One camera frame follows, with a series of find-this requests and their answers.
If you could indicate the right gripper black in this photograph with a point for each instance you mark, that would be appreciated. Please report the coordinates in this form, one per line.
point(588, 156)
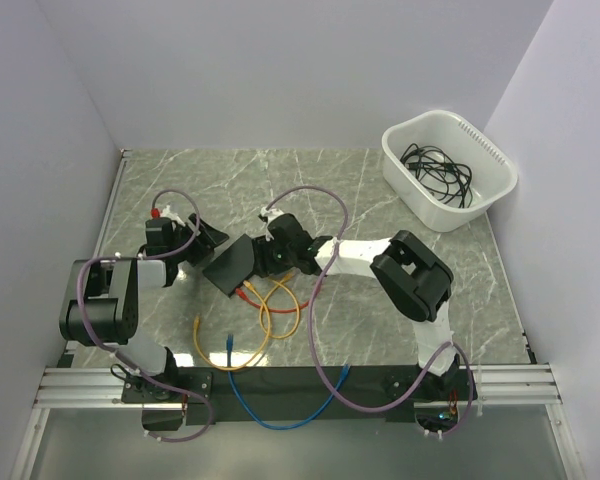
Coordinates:
point(262, 249)

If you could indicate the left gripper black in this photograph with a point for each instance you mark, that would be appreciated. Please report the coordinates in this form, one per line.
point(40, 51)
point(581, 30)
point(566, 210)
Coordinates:
point(205, 242)

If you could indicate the black network switch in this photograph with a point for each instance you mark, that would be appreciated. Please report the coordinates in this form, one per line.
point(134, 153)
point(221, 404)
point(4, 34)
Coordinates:
point(232, 267)

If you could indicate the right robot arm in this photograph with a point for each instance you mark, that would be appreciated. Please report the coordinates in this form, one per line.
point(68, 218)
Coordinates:
point(416, 281)

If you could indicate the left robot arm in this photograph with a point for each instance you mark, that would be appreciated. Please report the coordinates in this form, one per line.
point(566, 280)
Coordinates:
point(101, 303)

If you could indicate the white plastic basin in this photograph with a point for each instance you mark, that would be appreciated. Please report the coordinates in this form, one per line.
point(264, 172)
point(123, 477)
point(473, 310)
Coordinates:
point(444, 169)

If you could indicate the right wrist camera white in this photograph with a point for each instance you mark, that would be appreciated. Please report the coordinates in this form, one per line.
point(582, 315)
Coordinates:
point(268, 215)

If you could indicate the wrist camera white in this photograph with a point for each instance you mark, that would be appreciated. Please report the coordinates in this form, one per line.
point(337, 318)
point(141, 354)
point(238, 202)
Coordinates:
point(268, 215)
point(166, 212)

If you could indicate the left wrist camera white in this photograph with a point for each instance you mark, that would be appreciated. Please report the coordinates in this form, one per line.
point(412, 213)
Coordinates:
point(166, 212)

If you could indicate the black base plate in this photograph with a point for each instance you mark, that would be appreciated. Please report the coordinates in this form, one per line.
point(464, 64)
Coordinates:
point(282, 398)

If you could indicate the aluminium rail frame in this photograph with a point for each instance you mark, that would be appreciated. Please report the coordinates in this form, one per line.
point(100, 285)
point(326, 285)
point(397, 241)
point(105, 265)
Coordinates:
point(62, 388)

